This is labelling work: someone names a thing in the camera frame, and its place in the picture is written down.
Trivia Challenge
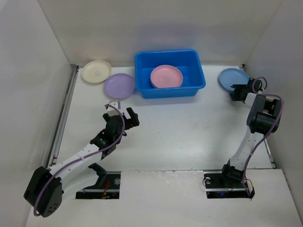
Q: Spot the blue plate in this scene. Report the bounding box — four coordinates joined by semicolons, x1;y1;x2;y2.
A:
219;68;250;93
151;80;183;89

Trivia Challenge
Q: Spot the pink plate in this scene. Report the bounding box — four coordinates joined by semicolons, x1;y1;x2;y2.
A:
150;65;183;81

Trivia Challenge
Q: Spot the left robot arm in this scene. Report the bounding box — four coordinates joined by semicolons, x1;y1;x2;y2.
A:
24;104;140;218

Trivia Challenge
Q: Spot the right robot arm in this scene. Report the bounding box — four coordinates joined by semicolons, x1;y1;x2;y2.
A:
219;77;284;187

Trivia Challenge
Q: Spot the blue plastic bin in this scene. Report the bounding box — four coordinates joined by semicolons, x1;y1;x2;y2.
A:
134;49;206;99

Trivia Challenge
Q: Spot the small purple plate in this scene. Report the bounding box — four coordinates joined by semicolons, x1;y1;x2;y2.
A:
103;73;135;99

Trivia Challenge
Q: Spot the cream plate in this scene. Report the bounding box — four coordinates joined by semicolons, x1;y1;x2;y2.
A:
81;60;112;84

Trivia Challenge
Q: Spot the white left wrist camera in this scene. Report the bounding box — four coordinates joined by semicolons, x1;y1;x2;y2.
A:
105;100;120;117

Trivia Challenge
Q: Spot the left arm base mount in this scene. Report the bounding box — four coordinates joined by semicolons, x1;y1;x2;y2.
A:
75;172;121;200

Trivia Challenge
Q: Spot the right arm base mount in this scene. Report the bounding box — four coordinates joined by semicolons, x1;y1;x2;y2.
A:
203;171;255;199

